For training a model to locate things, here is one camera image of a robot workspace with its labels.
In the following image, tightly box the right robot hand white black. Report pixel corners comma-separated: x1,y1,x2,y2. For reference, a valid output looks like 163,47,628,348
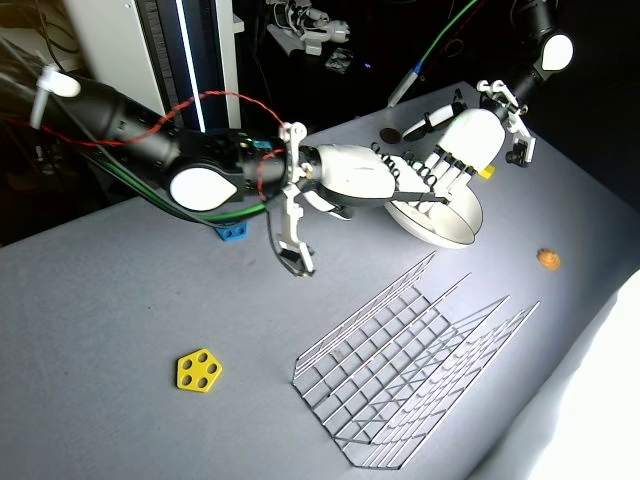
299,142,454,222

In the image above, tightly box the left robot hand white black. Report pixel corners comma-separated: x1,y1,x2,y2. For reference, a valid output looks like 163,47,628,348
402,102,507,204

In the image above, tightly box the blue pentagon block with holes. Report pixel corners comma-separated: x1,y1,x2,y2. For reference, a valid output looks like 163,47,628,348
215,219,250,243

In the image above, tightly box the small orange spiral toy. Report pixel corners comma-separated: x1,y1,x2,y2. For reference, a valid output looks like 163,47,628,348
536,248,562,272

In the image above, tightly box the spare white robot hand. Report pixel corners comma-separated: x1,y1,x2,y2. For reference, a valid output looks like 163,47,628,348
264,0,351,57

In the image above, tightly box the yellow pentagon block with holes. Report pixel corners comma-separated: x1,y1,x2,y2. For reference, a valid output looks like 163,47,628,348
174,348,225,394

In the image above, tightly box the white cabinet with light strip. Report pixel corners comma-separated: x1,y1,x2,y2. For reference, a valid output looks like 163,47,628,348
62,0,246,134

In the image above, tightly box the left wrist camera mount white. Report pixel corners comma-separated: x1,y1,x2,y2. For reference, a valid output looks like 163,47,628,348
474,78,537,167

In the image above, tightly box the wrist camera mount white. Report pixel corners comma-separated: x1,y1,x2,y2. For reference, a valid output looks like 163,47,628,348
474,78,537,167
267,121,317,279

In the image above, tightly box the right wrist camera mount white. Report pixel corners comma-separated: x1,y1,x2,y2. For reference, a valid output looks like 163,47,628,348
267,121,317,279

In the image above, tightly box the grey cable plug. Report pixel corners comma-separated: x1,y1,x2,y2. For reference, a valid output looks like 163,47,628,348
386,67,422,109

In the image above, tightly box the green cable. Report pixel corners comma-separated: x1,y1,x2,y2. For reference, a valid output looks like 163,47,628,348
419,0,482,69

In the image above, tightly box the silver wire plate rack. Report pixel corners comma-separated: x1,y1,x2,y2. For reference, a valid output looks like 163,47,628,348
289,251,542,471

